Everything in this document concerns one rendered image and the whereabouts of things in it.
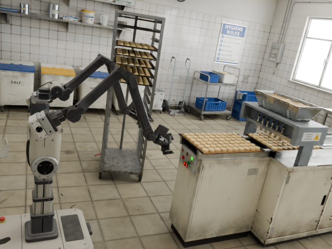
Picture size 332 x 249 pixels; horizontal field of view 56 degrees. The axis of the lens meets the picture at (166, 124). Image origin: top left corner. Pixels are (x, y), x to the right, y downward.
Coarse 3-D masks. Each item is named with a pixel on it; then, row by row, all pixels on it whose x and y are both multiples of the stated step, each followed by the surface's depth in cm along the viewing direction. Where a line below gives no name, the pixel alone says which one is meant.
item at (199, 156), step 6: (198, 150) 233; (270, 150) 262; (198, 156) 233; (204, 156) 235; (210, 156) 238; (216, 156) 240; (222, 156) 243; (228, 156) 245; (234, 156) 248; (240, 156) 250; (246, 156) 253; (252, 156) 256; (258, 156) 259; (264, 156) 262; (270, 156) 265
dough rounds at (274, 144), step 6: (258, 138) 280; (264, 138) 282; (270, 138) 285; (276, 138) 293; (282, 138) 291; (264, 144) 273; (270, 144) 269; (276, 144) 271; (282, 144) 275; (288, 144) 277; (276, 150) 262; (282, 150) 265; (288, 150) 267
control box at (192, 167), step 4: (184, 148) 253; (188, 148) 253; (180, 152) 259; (184, 152) 253; (188, 152) 247; (192, 152) 246; (180, 156) 259; (184, 156) 252; (188, 156) 247; (192, 156) 241; (196, 156) 240; (180, 160) 259; (184, 160) 253; (188, 160) 247; (196, 160) 239; (192, 164) 241; (196, 164) 240; (188, 168) 247; (192, 168) 241; (196, 168) 241; (192, 172) 241
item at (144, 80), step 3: (138, 78) 344; (141, 78) 358; (144, 78) 350; (120, 81) 322; (123, 81) 317; (138, 81) 327; (141, 81) 330; (144, 81) 333; (147, 81) 335; (147, 84) 322
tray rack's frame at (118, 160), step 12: (120, 12) 291; (132, 12) 292; (156, 24) 358; (132, 48) 364; (120, 144) 401; (108, 156) 376; (120, 156) 381; (132, 156) 387; (108, 168) 346; (120, 168) 350; (132, 168) 355
